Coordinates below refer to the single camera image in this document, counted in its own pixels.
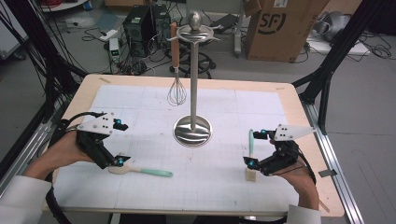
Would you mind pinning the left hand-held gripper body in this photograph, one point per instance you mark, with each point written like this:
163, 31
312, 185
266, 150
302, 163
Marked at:
96, 146

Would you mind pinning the grey tape piece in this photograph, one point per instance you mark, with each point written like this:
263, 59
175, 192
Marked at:
327, 173

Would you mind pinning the black frame stand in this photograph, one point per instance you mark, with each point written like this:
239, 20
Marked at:
327, 74
49, 71

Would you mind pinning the slim black computer tower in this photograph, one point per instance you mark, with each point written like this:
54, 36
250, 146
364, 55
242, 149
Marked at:
162, 25

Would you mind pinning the white grid mat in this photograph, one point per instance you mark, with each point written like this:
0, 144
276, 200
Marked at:
186, 193

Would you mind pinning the small device green display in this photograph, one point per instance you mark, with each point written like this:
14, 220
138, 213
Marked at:
114, 49

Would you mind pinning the large black computer tower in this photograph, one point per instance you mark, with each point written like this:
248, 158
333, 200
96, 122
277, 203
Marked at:
138, 31

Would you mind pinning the metal utensil stand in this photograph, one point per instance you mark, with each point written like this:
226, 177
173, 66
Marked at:
194, 93

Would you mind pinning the black office chair base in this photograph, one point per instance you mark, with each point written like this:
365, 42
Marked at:
205, 63

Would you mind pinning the person's left hand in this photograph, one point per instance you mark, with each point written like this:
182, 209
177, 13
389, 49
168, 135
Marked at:
68, 149

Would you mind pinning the person's right hand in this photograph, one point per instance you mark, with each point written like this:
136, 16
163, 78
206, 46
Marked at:
303, 186

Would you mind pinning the white flat board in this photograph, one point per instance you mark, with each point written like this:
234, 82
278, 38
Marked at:
358, 49

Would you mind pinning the large printed cardboard box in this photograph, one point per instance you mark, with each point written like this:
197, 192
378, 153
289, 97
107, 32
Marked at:
280, 34

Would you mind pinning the white power strip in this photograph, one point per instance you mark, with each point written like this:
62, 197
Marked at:
108, 34

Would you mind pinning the aluminium rail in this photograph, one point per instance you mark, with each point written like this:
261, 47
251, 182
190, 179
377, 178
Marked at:
28, 143
330, 161

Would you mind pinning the white stand leg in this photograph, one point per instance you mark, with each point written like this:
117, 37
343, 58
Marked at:
238, 31

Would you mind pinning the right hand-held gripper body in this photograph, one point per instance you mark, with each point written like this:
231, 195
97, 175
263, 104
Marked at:
280, 160

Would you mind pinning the silver grey bag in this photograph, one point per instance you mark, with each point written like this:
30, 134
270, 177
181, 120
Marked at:
331, 25

